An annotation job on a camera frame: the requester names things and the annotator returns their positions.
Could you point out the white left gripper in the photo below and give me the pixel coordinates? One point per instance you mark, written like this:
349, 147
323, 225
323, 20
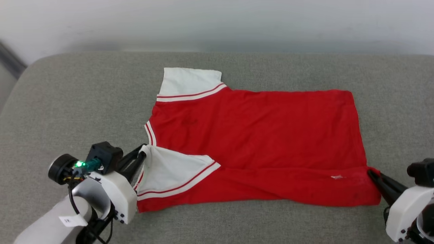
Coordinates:
117, 193

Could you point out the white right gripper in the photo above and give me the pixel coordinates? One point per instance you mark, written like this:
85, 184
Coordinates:
405, 213

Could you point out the red and white shirt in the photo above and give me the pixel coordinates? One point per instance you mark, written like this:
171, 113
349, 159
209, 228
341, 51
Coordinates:
257, 142

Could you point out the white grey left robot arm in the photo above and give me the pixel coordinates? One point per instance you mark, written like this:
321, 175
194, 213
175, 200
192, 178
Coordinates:
54, 217

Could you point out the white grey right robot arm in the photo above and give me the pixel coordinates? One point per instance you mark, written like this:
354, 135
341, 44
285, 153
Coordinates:
428, 223

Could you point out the white paper label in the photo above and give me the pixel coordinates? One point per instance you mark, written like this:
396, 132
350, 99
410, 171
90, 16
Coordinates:
73, 220

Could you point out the grey fabric sofa seat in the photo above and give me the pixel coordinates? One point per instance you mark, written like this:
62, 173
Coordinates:
217, 220

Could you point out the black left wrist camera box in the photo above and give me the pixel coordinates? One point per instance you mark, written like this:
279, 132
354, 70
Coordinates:
104, 156

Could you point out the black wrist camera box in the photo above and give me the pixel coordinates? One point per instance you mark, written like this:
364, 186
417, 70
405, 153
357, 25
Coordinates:
422, 173
104, 156

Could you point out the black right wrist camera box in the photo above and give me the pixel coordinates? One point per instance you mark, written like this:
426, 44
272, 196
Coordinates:
422, 173

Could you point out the dark grey wall strip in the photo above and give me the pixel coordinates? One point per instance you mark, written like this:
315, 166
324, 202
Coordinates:
12, 61

